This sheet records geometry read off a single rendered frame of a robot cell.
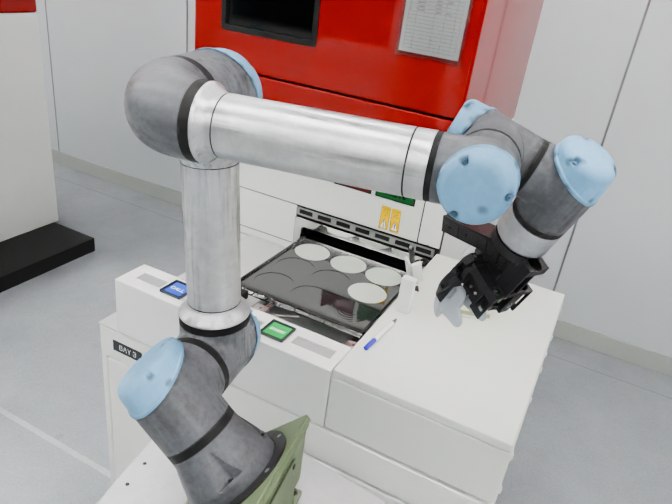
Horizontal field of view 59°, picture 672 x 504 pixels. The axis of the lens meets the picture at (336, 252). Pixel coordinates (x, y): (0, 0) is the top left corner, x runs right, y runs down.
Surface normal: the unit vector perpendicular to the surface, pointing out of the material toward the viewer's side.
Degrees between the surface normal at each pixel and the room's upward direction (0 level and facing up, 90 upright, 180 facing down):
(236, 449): 32
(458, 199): 91
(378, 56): 90
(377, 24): 90
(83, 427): 0
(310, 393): 90
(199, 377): 45
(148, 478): 0
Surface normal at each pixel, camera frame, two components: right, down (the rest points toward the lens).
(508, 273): -0.87, 0.13
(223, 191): 0.57, 0.39
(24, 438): 0.12, -0.88
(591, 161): 0.32, -0.60
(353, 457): -0.46, 0.35
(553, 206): -0.43, 0.60
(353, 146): -0.25, -0.01
